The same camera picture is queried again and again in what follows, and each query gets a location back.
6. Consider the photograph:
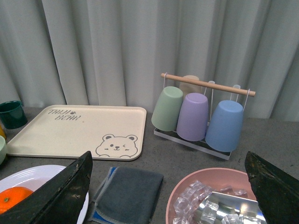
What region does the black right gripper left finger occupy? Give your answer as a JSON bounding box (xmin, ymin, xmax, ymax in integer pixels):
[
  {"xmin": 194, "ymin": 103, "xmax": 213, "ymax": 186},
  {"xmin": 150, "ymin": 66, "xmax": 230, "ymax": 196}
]
[{"xmin": 0, "ymin": 151, "xmax": 93, "ymax": 224}]

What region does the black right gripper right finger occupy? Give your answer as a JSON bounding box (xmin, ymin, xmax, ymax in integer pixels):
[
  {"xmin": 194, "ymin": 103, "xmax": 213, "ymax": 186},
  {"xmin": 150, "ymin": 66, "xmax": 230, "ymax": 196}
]
[{"xmin": 244, "ymin": 151, "xmax": 299, "ymax": 224}]

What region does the white ribbed plate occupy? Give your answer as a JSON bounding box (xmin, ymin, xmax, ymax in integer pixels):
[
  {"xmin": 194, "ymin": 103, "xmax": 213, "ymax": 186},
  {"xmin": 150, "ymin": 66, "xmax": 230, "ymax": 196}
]
[{"xmin": 0, "ymin": 165, "xmax": 88, "ymax": 224}]

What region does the orange mandarin fruit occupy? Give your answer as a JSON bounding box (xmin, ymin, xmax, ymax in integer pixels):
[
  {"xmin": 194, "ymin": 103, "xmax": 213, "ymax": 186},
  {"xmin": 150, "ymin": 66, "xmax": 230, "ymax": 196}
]
[{"xmin": 0, "ymin": 187, "xmax": 33, "ymax": 214}]

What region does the metal ice scoop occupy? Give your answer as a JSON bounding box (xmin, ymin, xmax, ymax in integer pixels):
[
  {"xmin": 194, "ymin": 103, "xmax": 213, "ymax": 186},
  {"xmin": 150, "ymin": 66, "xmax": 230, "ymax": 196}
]
[{"xmin": 193, "ymin": 192, "xmax": 266, "ymax": 224}]

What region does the grey folded cloth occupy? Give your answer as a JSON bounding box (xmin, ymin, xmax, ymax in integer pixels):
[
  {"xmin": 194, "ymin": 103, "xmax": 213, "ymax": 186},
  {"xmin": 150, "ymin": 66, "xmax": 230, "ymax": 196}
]
[{"xmin": 88, "ymin": 167, "xmax": 164, "ymax": 224}]

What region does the cream bear serving tray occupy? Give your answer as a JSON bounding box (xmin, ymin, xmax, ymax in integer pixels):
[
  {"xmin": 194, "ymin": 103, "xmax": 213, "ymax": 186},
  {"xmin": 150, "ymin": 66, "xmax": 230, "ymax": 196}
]
[{"xmin": 7, "ymin": 105, "xmax": 147, "ymax": 161}]

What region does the light green bowl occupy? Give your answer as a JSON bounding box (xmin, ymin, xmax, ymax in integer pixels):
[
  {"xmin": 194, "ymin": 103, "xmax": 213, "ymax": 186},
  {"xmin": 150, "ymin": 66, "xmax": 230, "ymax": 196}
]
[{"xmin": 0, "ymin": 136, "xmax": 7, "ymax": 164}]

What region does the blue tumbler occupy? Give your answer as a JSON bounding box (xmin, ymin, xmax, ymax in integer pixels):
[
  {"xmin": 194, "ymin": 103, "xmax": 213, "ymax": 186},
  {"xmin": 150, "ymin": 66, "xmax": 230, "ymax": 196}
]
[{"xmin": 205, "ymin": 100, "xmax": 243, "ymax": 152}]

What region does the yellow mug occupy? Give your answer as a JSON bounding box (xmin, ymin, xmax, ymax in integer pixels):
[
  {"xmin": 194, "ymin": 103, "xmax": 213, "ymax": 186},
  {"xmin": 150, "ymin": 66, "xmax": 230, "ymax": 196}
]
[{"xmin": 0, "ymin": 125, "xmax": 7, "ymax": 139}]

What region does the pink bowl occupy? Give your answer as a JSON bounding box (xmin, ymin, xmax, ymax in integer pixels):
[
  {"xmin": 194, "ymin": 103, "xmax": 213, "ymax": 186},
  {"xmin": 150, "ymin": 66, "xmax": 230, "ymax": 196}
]
[{"xmin": 165, "ymin": 168, "xmax": 256, "ymax": 224}]

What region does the dark green mug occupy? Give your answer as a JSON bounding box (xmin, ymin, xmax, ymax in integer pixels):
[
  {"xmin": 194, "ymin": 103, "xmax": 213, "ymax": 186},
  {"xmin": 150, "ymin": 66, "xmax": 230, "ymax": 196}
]
[{"xmin": 0, "ymin": 100, "xmax": 28, "ymax": 129}]

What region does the white cup rack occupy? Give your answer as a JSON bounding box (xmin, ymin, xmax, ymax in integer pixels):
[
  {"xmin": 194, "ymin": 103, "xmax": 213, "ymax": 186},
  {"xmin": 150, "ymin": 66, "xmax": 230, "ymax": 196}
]
[{"xmin": 154, "ymin": 73, "xmax": 256, "ymax": 161}]

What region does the purple tumbler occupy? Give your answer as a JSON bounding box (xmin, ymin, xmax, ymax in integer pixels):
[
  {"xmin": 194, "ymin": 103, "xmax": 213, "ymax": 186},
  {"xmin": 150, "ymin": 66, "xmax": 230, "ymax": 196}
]
[{"xmin": 176, "ymin": 93, "xmax": 208, "ymax": 141}]

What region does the light green tumbler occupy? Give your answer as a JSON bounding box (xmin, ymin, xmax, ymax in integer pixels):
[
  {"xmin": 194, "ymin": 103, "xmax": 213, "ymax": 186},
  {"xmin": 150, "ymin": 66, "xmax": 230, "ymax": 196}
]
[{"xmin": 151, "ymin": 86, "xmax": 183, "ymax": 131}]

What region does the beige tumbler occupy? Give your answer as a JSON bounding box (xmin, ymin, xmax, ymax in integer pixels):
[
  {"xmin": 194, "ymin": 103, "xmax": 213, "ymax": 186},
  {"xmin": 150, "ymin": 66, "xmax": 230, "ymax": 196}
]
[{"xmin": 179, "ymin": 75, "xmax": 202, "ymax": 98}]

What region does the grey curtain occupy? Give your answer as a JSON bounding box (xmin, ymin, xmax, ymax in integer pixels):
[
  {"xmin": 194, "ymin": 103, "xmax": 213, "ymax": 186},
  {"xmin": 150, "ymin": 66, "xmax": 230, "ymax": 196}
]
[{"xmin": 0, "ymin": 0, "xmax": 299, "ymax": 121}]

